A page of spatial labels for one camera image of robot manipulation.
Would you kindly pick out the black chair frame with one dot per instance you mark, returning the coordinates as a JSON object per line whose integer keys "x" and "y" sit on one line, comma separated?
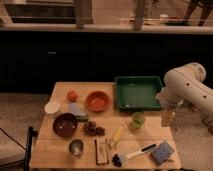
{"x": 31, "y": 134}

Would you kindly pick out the small white bowl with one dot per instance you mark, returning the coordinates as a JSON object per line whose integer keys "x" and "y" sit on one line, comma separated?
{"x": 52, "y": 108}

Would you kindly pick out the orange bowl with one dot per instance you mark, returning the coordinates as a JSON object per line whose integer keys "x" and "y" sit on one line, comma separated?
{"x": 97, "y": 101}

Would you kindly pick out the yellow banana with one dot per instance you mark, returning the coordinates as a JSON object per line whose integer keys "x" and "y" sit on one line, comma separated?
{"x": 113, "y": 141}

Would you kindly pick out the bunch of dark grapes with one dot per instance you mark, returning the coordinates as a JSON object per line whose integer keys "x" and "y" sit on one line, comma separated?
{"x": 91, "y": 129}

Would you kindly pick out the small metal cup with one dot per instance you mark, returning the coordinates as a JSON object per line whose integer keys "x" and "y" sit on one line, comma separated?
{"x": 76, "y": 147}

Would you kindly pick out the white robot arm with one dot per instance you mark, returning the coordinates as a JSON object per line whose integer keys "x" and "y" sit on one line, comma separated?
{"x": 186, "y": 83}

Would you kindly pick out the brown chocolate bar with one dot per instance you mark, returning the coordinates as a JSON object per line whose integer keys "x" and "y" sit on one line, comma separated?
{"x": 101, "y": 151}

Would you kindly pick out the dark purple bowl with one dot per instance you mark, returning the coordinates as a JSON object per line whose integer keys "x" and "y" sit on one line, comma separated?
{"x": 65, "y": 125}

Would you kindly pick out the light blue cloth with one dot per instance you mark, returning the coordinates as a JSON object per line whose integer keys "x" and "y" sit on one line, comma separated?
{"x": 75, "y": 109}

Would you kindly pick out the white dish brush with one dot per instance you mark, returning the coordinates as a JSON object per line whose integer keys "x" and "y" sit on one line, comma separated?
{"x": 118, "y": 160}

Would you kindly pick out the green plastic tray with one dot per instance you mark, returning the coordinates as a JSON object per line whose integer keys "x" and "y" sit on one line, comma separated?
{"x": 137, "y": 93}

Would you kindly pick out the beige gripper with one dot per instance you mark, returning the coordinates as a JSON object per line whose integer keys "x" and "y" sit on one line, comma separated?
{"x": 167, "y": 117}

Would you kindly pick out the blue sponge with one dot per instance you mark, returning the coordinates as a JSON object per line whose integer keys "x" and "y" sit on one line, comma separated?
{"x": 162, "y": 153}

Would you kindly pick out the orange fruit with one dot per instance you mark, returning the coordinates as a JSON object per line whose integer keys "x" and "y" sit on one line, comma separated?
{"x": 72, "y": 96}

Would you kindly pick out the green cup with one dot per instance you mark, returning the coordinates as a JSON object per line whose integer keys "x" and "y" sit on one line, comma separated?
{"x": 138, "y": 119}

